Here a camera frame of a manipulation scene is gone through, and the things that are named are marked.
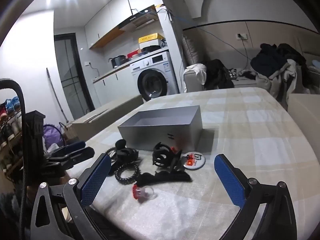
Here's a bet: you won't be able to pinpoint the black thick hair tie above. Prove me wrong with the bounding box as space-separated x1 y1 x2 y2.
116 148 140 161

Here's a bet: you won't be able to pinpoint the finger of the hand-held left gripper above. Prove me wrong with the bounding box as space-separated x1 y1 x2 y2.
46 141 87 159
49 146 95 170

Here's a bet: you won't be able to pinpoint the black claw hair clip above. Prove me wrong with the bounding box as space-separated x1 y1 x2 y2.
152 142 175 168

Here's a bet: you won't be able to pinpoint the white upper kitchen cabinets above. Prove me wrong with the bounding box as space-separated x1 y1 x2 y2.
84 0 163 49

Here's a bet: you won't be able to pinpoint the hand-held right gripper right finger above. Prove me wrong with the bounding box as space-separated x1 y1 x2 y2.
214 153 298 240

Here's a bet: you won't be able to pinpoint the blue cable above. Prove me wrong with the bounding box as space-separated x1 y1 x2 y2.
172 12 250 68

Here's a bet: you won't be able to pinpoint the black power cable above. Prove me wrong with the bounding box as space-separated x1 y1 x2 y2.
241 39 250 68

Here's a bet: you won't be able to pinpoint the black kettle on counter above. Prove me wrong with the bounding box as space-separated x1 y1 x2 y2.
108 55 128 68

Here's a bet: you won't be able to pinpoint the pile of dark clothes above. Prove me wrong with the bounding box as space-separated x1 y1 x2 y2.
250 43 310 100

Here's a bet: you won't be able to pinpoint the steel range hood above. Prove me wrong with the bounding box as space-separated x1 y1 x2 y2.
118 5 160 30

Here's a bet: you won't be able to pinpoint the red and clear plastic clip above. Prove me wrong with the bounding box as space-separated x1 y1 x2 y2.
132 184 158 200

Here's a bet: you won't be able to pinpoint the white round badge red print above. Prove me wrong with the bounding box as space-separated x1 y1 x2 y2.
181 151 206 170

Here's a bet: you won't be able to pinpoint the black framed glass door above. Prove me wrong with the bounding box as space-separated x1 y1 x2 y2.
54 33 97 120

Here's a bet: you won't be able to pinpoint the black garment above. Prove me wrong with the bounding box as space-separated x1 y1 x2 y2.
205 59 235 90

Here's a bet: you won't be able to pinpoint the purple bag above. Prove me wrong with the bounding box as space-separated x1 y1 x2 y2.
42 124 66 152

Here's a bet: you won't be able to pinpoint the white washing machine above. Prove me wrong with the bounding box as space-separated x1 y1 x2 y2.
129 51 179 102

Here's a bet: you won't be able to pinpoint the grey striped cushion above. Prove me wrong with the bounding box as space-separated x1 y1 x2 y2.
181 35 202 68

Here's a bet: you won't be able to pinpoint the silver grey box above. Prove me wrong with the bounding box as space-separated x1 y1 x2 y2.
117 105 202 153

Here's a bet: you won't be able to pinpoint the grey sofa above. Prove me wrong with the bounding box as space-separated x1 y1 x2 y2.
182 47 320 98

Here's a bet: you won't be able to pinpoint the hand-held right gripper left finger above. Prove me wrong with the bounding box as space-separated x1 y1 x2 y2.
30 152 112 240

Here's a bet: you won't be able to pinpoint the shoe rack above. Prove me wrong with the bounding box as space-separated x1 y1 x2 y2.
0 96 28 180

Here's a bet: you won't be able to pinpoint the yellow flat box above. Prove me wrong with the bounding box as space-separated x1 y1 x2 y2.
139 33 164 45

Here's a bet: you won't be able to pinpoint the large cardboard box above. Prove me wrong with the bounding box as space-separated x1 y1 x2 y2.
71 94 144 147

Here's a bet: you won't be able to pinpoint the white lower kitchen cabinet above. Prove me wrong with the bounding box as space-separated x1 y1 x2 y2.
92 64 140 110

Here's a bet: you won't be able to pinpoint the long thin stick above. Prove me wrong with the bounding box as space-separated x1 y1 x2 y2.
46 67 68 124

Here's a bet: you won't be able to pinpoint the white cloth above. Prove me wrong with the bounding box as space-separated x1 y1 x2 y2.
185 64 208 85

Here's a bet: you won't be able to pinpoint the white flat box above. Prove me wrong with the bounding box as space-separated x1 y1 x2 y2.
139 39 163 52

